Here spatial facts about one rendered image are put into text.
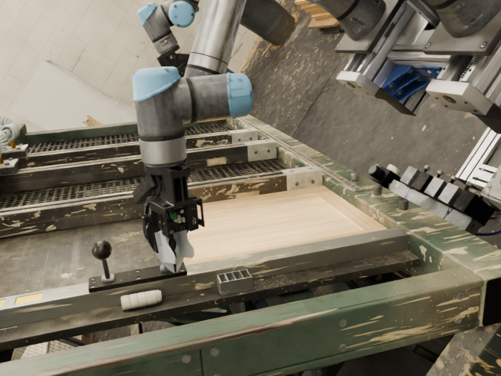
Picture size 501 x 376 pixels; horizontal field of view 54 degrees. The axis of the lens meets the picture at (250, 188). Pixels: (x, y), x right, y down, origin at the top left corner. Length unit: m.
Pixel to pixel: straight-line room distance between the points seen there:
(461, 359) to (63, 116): 4.60
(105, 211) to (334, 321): 0.83
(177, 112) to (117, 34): 5.83
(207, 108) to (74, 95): 4.46
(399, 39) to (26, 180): 1.39
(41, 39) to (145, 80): 5.86
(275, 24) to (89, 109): 2.26
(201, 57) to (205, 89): 0.14
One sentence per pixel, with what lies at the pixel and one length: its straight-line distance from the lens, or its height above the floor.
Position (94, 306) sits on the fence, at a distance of 1.06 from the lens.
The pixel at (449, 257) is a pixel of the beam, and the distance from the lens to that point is 1.11.
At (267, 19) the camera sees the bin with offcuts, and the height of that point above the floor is 0.32.
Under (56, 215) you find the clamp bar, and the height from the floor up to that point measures 1.57.
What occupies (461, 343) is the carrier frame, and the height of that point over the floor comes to 0.79.
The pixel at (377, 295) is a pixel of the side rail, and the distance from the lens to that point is 0.94.
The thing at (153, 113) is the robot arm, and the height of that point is 1.58.
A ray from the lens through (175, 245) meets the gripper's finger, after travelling 0.90.
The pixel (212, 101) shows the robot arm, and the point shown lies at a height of 1.51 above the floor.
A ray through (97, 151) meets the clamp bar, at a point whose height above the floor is 1.49.
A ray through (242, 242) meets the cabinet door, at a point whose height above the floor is 1.18.
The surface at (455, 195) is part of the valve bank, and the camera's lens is 1.41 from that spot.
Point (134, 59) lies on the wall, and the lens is 6.62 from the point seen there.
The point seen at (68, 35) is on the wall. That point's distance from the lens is 6.61.
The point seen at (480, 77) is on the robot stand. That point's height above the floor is 0.98.
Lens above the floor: 1.70
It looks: 23 degrees down
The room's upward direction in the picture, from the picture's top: 60 degrees counter-clockwise
